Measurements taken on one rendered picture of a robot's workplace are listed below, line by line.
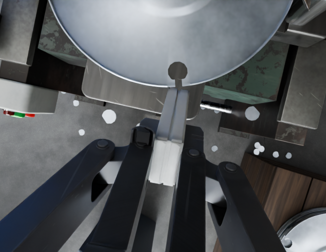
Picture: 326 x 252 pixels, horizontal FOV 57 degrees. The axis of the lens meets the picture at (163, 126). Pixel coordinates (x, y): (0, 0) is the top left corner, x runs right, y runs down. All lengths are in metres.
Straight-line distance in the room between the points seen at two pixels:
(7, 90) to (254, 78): 0.41
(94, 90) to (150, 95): 0.07
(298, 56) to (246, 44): 0.18
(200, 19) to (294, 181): 0.58
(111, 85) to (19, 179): 0.97
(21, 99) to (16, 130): 0.72
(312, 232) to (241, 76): 0.48
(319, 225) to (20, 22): 0.77
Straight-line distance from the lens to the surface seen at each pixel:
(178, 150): 0.16
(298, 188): 0.86
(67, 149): 1.21
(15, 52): 0.56
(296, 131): 0.55
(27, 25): 0.56
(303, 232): 0.85
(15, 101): 0.57
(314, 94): 0.54
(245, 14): 0.38
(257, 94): 0.50
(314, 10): 0.42
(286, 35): 0.49
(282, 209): 0.86
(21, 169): 1.29
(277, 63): 0.52
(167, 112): 0.18
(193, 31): 0.36
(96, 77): 0.36
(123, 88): 0.36
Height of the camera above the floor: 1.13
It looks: 87 degrees down
